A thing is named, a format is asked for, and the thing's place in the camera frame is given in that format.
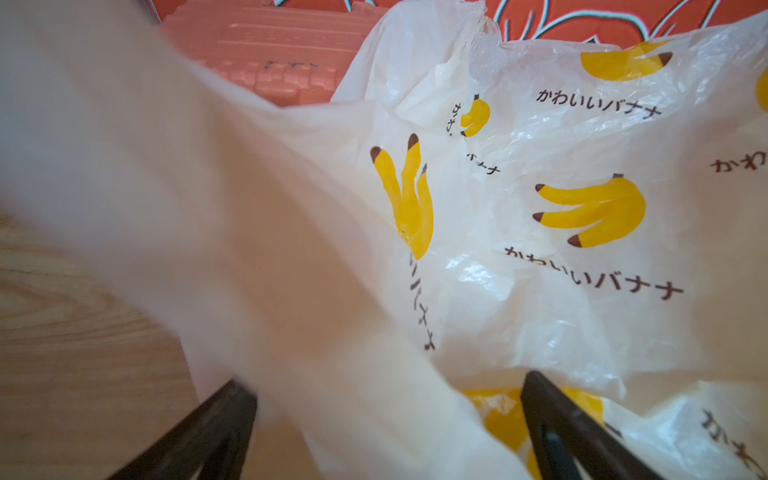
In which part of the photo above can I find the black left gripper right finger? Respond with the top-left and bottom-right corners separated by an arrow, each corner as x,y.
521,371 -> 660,480

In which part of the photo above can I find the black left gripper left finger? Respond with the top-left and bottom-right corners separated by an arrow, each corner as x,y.
111,381 -> 258,480

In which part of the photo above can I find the banana print plastic bag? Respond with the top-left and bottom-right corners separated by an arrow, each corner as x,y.
1,1 -> 767,479

